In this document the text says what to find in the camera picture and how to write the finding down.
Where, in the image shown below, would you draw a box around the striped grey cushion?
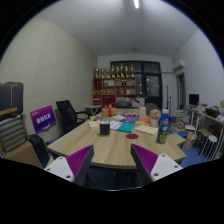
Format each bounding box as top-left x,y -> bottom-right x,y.
0,114 -> 28,154

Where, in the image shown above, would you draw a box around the orange red book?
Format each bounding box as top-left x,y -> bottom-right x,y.
134,117 -> 151,126

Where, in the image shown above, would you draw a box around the white paper booklet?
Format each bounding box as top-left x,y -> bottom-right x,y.
109,120 -> 124,130

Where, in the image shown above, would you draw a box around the dark glass double door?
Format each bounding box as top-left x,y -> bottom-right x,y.
110,60 -> 163,109

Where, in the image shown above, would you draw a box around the wooden shelf unit with trophies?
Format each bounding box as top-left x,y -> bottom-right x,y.
92,63 -> 138,107

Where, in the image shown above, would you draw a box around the pile of books on floor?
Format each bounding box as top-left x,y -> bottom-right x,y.
169,108 -> 192,129

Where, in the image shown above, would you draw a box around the large manila envelope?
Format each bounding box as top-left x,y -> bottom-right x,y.
134,124 -> 159,136

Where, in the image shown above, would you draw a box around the yellow gift box red ribbon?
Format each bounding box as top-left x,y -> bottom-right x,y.
101,104 -> 119,118

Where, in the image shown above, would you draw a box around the colourful printed booklet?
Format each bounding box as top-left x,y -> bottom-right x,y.
94,115 -> 111,122

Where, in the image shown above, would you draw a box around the black computer monitor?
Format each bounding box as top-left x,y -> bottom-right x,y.
188,93 -> 200,106

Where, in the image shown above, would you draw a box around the purple sign board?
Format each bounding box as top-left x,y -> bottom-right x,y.
29,105 -> 57,134

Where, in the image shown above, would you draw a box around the blue drink bottle white cap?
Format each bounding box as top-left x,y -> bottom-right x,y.
156,109 -> 171,145

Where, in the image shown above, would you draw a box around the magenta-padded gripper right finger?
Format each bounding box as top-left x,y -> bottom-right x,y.
130,143 -> 184,187

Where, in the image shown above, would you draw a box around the teal book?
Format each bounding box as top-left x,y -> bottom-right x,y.
116,122 -> 136,133

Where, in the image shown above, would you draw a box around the black mug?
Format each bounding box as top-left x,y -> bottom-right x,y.
99,120 -> 111,136

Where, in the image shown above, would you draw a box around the small yellow envelope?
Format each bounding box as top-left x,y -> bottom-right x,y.
87,119 -> 101,130

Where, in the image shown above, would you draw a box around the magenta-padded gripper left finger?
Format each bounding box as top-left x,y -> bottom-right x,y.
43,144 -> 95,187

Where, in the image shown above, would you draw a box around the grey padded chair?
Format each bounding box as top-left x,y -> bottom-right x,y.
145,102 -> 161,116

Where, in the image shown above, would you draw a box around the pink flowers in white pot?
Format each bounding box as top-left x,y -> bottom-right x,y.
148,108 -> 162,128

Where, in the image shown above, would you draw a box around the black office chair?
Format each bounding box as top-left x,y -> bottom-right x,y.
55,99 -> 89,134

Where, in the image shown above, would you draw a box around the standing orange white card box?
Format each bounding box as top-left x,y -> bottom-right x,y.
138,106 -> 148,120

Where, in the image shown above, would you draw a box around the white wall air conditioner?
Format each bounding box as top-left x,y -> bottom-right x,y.
172,59 -> 186,72

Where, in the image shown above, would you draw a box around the black tripod stand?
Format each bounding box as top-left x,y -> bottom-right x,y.
165,85 -> 173,116

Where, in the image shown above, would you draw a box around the cluttered wooden side desk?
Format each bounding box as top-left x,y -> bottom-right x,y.
194,108 -> 224,158

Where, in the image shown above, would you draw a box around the white round stool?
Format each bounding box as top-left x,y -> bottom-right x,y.
199,134 -> 218,161

